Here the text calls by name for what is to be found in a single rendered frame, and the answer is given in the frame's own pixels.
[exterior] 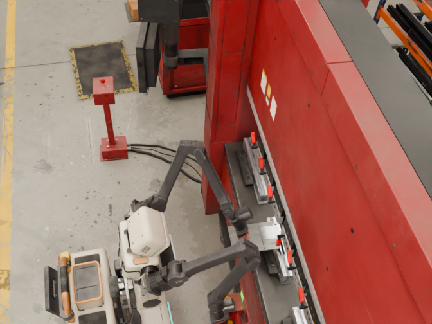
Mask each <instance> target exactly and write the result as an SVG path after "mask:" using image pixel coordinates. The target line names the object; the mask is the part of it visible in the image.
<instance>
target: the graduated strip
mask: <svg viewBox="0 0 432 324"><path fill-rule="evenodd" d="M247 91H248V93H249V97H250V99H251V103H252V105H253V108H254V111H255V115H256V118H257V121H258V124H259V127H260V130H261V133H262V137H263V139H264V143H265V146H266V149H267V153H268V155H269V159H270V161H271V164H272V167H273V170H274V174H275V177H276V180H277V183H278V186H279V189H280V192H281V195H282V199H283V202H284V204H285V208H286V210H287V214H288V217H289V220H290V223H291V226H292V230H293V232H294V236H295V239H296V242H297V245H298V248H299V250H300V254H301V258H302V260H303V264H304V266H305V270H306V272H307V276H308V279H309V282H310V286H311V288H312V291H313V294H314V298H315V300H316V304H317V306H318V310H319V313H320V316H321V320H322V322H323V324H326V323H325V320H324V317H323V314H322V311H321V308H320V305H319V302H318V298H317V296H316V292H315V290H314V286H313V284H312V280H311V277H310V274H309V271H308V269H307V264H306V262H305V259H304V256H303V253H302V249H301V247H300V243H299V241H298V237H297V234H296V231H295V228H294V225H293V222H292V219H291V216H290V213H289V210H288V207H287V203H286V201H285V197H284V194H283V192H282V188H281V186H280V182H279V180H278V176H277V174H276V170H275V166H274V164H273V160H272V158H271V155H270V152H269V149H268V146H267V143H266V139H265V136H264V133H263V130H262V127H261V124H260V121H259V119H258V115H257V112H256V109H255V105H254V103H253V99H252V97H251V93H250V91H249V87H248V86H247Z"/></svg>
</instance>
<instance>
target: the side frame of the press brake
mask: <svg viewBox="0 0 432 324"><path fill-rule="evenodd" d="M258 3H259V0H211V12H210V35H209V48H208V71H207V84H206V107H205V120H204V145H205V148H206V151H207V152H208V155H209V157H210V160H211V162H212V164H213V166H214V168H215V170H216V172H217V174H218V176H219V179H220V181H221V177H222V165H223V159H224V155H225V151H224V144H225V143H234V142H242V141H244V138H248V137H251V133H252V132H254V133H255V139H256V143H257V139H258V132H259V129H258V126H257V122H256V120H255V116H254V114H253V110H252V108H251V104H250V101H249V98H248V94H247V92H246V91H247V86H248V78H249V69H250V63H251V54H252V49H253V40H254V35H255V26H256V21H257V12H258ZM256 143H255V146H256ZM201 194H202V198H203V203H204V209H205V215H211V214H217V213H219V211H221V207H220V205H219V203H218V200H217V198H216V196H215V194H214V192H213V190H212V188H211V186H210V184H209V182H208V180H207V178H206V176H205V174H204V172H203V170H202V179H201Z"/></svg>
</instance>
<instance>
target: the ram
mask: <svg viewBox="0 0 432 324"><path fill-rule="evenodd" d="M263 69H264V72H265V75H266V77H267V82H266V87H265V93H263V90H262V87H261V81H262V73H263ZM247 85H248V87H249V91H250V93H251V97H252V99H253V103H254V105H255V109H256V113H257V115H258V119H259V121H260V124H261V127H262V130H263V133H264V136H265V140H266V143H267V146H268V149H269V152H270V155H271V158H272V160H273V164H274V167H275V170H276V174H277V176H278V180H279V182H280V186H281V188H282V192H283V195H284V197H285V201H286V203H287V207H288V210H289V213H290V216H291V219H292V223H293V225H294V228H295V231H296V234H297V237H298V241H299V243H300V247H301V250H302V253H303V256H304V259H305V262H306V264H307V269H308V271H309V274H310V278H311V280H312V284H313V286H314V290H315V292H316V296H317V298H318V302H319V306H320V308H321V311H322V314H323V317H324V320H325V323H326V324H426V322H425V321H424V318H423V316H422V314H421V312H420V309H419V307H418V305H417V303H416V301H415V299H414V297H413V295H412V292H411V290H410V288H409V286H408V283H407V281H406V279H405V277H404V275H403V273H402V271H401V269H400V267H399V264H398V262H397V260H396V258H395V255H394V254H393V251H392V249H391V247H390V245H389V243H388V241H387V238H386V236H385V234H384V232H383V229H382V228H381V225H380V224H379V221H378V219H377V217H376V215H375V212H374V210H373V208H372V206H371V204H370V201H369V200H368V198H367V196H366V193H365V191H364V189H363V187H362V184H361V182H360V180H359V178H358V176H357V174H356V171H355V170H354V167H353V165H352V163H351V161H350V158H349V156H348V154H347V152H346V150H345V148H344V146H343V144H342V142H341V139H340V137H339V135H338V132H337V130H336V128H335V126H334V124H333V122H332V120H331V118H330V116H329V113H328V111H327V109H326V107H325V104H324V103H323V100H322V99H321V96H320V94H319V92H318V90H317V88H316V85H315V83H314V81H313V79H312V77H311V74H310V73H309V70H308V68H307V66H306V64H305V61H304V59H303V57H302V55H301V53H300V51H299V49H298V47H297V45H296V42H295V40H294V38H293V36H292V33H291V31H290V29H289V27H288V25H287V23H286V21H285V19H284V16H283V14H282V12H281V10H280V7H279V6H278V3H277V2H276V0H259V3H258V12H257V17H256V26H255V35H254V40H253V49H252V54H251V63H250V69H249V78H248V83H247ZM268 85H270V88H271V94H270V98H269V97H268V95H267V90H268ZM246 92H247V95H248V98H249V101H250V104H251V108H252V110H253V114H254V116H255V120H256V124H257V126H258V129H259V132H260V135H261V138H262V142H263V144H264V148H265V151H266V154H267V158H268V160H269V164H270V166H271V170H272V173H273V176H274V180H275V182H276V185H277V189H278V192H279V194H280V198H281V200H282V204H283V208H284V210H285V214H286V216H287V220H288V223H289V226H290V229H291V232H292V236H293V239H294V242H295V244H296V248H297V250H298V254H299V257H300V260H301V264H302V266H303V270H304V273H305V276H306V279H307V282H308V285H309V289H310V292H311V294H312V298H313V301H314V304H315V307H316V310H317V313H318V317H319V320H320V323H321V324H323V322H322V320H321V316H320V312H319V310H318V306H317V304H316V300H315V298H314V294H313V291H312V288H311V285H310V282H309V279H308V276H307V272H306V270H305V266H304V264H303V260H302V257H301V254H300V250H299V248H298V245H297V242H296V239H295V236H294V232H293V229H292V226H291V223H290V220H289V217H288V214H287V210H286V208H285V204H284V201H283V199H282V195H281V192H280V189H279V186H278V183H277V180H276V177H275V173H274V170H273V167H272V164H271V161H270V159H269V155H268V153H267V149H266V145H265V143H264V139H263V137H262V133H261V130H260V127H259V124H258V121H257V117H256V115H255V111H254V108H253V105H252V103H251V99H250V97H249V93H248V89H247V91H246ZM266 96H267V97H268V100H269V104H267V102H266ZM273 96H274V99H275V101H276V104H277V108H276V114H275V117H274V121H273V118H272V116H271V112H270V108H271V102H272V97H273Z"/></svg>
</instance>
